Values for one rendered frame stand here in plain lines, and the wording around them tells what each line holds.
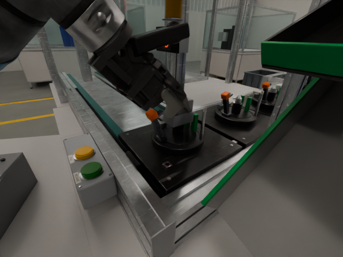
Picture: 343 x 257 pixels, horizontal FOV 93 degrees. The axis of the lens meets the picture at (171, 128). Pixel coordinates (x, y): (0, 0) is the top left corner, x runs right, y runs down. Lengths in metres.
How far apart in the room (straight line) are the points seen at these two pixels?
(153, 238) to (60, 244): 0.21
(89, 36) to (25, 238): 0.39
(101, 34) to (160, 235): 0.29
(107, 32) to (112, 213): 0.36
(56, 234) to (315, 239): 0.42
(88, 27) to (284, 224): 0.33
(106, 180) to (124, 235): 0.12
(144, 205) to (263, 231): 0.18
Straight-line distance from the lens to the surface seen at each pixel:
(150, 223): 0.29
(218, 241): 0.40
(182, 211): 0.30
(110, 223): 0.42
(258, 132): 0.55
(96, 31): 0.26
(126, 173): 0.37
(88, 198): 0.38
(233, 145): 0.46
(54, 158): 0.66
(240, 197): 0.27
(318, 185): 0.26
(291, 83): 0.29
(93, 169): 0.38
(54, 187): 0.55
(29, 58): 5.37
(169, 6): 0.57
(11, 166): 0.51
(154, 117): 0.35
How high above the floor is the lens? 1.21
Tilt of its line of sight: 29 degrees down
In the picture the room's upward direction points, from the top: 2 degrees clockwise
